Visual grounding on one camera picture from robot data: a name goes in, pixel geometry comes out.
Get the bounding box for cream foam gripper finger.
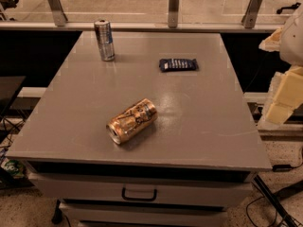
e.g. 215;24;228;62
258;27;282;52
265;65;303;125

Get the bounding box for silver blue redbull can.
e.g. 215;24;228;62
94;20;115;61

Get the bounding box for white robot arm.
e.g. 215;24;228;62
258;6;303;130

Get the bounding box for dark blue rxbar wrapper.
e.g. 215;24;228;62
159;59;199;72

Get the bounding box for orange crushed soda can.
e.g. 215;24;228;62
106;98;158;145

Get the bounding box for black tripod leg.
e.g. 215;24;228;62
254;175;299;227

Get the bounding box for grey drawer cabinet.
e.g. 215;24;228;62
9;32;271;227

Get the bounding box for green snack bag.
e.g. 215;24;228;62
0;148;25;179

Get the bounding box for right metal window bracket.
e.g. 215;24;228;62
241;0;263;28

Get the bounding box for metal window bracket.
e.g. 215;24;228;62
168;0;180;28
47;0;67;26
241;0;263;28

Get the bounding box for middle metal window bracket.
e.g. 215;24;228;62
168;0;180;28

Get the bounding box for black floor cable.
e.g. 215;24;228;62
245;195;280;227

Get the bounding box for black drawer handle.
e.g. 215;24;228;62
121;187;157;202

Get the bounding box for left metal window bracket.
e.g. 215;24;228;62
47;0;67;26

